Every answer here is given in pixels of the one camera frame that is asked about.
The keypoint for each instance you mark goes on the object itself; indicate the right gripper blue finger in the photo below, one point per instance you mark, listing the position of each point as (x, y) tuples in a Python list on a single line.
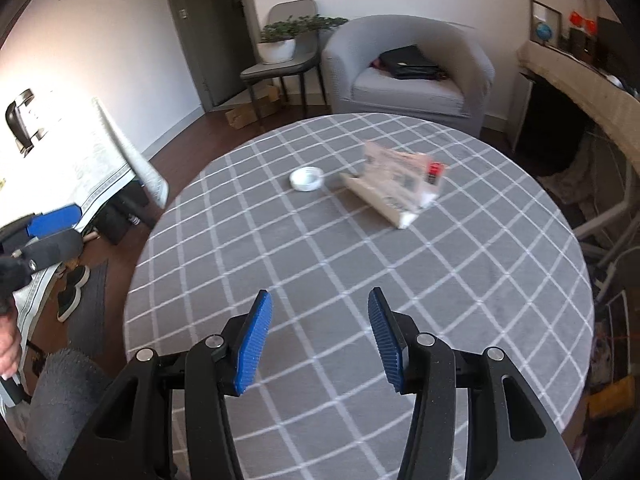
[(58, 220)]

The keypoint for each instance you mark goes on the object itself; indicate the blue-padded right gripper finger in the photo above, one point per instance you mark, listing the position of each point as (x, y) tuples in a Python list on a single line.
[(221, 365), (420, 364)]

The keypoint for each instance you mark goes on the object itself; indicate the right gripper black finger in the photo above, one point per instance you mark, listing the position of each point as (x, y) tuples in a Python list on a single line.
[(53, 249)]

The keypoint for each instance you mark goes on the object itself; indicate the person's left hand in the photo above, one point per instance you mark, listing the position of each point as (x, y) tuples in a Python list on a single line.
[(10, 344)]

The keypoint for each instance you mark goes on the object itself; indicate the black white-soled shoe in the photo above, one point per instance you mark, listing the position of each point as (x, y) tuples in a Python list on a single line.
[(68, 301), (77, 278)]

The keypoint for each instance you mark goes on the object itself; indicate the white patterned tablecloth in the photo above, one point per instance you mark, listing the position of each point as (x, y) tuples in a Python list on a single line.
[(84, 159)]

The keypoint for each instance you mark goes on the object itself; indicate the grey striped floor mat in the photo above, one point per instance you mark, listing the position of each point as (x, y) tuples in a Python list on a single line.
[(86, 326)]

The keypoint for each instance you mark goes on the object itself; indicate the dark fuzzy grey slipper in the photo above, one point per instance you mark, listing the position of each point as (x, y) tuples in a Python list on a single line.
[(68, 391)]

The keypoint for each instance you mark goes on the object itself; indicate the grey checked tablecloth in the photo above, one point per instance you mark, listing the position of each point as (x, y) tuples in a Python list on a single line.
[(492, 262)]

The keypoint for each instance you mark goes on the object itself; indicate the torn white cardboard box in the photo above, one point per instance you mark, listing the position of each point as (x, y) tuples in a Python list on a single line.
[(398, 185)]

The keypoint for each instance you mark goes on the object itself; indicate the cardboard box on floor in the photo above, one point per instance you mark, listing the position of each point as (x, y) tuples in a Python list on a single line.
[(247, 114)]

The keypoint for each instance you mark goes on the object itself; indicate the grey door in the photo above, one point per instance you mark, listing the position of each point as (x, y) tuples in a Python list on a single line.
[(216, 42)]

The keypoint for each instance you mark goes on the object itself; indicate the grey armchair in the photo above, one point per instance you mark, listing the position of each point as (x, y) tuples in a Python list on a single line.
[(355, 86)]

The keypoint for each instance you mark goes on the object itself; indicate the white potted green plant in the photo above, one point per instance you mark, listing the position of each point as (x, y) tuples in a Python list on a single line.
[(278, 40)]

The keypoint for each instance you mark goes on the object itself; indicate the grey dining chair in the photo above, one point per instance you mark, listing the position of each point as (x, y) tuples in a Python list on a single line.
[(306, 56)]

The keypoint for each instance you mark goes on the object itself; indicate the black bag on armchair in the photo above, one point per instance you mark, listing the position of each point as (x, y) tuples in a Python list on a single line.
[(409, 63)]

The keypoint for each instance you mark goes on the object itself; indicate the beige lace shelf cloth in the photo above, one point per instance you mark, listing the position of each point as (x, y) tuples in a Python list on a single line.
[(614, 110)]

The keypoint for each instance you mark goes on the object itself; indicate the framed picture with globe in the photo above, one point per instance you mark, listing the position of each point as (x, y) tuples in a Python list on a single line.
[(545, 24)]

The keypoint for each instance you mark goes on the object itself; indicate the black monitor on shelf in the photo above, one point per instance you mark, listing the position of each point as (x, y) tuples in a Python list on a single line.
[(615, 52)]

